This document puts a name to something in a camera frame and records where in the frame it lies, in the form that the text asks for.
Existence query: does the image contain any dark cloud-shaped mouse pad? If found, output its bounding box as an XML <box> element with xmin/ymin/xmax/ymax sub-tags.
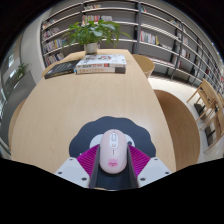
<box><xmin>68</xmin><ymin>115</ymin><xmax>157</xmax><ymax>191</ymax></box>

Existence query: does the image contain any pink computer mouse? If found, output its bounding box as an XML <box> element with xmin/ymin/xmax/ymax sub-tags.
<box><xmin>99</xmin><ymin>129</ymin><xmax>129</xmax><ymax>175</ymax></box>

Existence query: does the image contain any grey bookshelf unit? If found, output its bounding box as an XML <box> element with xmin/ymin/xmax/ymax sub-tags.
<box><xmin>40</xmin><ymin>0</ymin><xmax>224</xmax><ymax>101</ymax></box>

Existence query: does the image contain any book with red-lettered spine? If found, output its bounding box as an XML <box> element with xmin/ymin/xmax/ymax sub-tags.
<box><xmin>74</xmin><ymin>65</ymin><xmax>127</xmax><ymax>75</ymax></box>

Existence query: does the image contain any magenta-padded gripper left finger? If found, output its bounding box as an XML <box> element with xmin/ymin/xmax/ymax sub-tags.
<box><xmin>54</xmin><ymin>143</ymin><xmax>101</xmax><ymax>190</ymax></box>

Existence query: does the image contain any black book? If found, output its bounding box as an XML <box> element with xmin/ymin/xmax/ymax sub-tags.
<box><xmin>43</xmin><ymin>60</ymin><xmax>81</xmax><ymax>80</ymax></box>

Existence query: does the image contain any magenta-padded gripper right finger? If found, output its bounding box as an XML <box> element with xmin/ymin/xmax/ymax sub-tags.
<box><xmin>126</xmin><ymin>143</ymin><xmax>173</xmax><ymax>190</ymax></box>

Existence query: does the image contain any white illustrated book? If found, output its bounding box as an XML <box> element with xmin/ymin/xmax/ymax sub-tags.
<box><xmin>75</xmin><ymin>54</ymin><xmax>128</xmax><ymax>69</ymax></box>

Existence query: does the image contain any green potted plant, white pot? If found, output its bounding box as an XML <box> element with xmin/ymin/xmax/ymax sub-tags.
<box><xmin>61</xmin><ymin>19</ymin><xmax>132</xmax><ymax>55</ymax></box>

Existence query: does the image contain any small green floor plant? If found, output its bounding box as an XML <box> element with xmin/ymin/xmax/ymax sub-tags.
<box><xmin>14</xmin><ymin>62</ymin><xmax>30</xmax><ymax>80</ymax></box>

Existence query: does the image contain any light wooden chairs group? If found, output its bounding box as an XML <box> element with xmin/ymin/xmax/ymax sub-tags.
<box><xmin>186</xmin><ymin>78</ymin><xmax>224</xmax><ymax>154</ymax></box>

